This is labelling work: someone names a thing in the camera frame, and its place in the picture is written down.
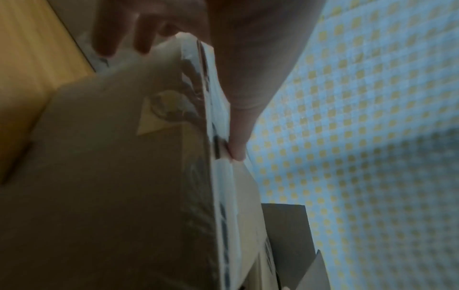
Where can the person's left hand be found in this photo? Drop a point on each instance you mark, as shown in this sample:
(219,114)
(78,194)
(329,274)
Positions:
(247,42)

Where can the taped brown cardboard box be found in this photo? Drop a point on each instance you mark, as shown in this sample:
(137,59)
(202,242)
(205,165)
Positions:
(114,184)

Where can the blue yellow checkered cloth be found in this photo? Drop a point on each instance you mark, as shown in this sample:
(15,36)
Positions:
(365,136)

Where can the small open cardboard box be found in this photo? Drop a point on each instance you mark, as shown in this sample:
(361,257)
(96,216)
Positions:
(287,240)

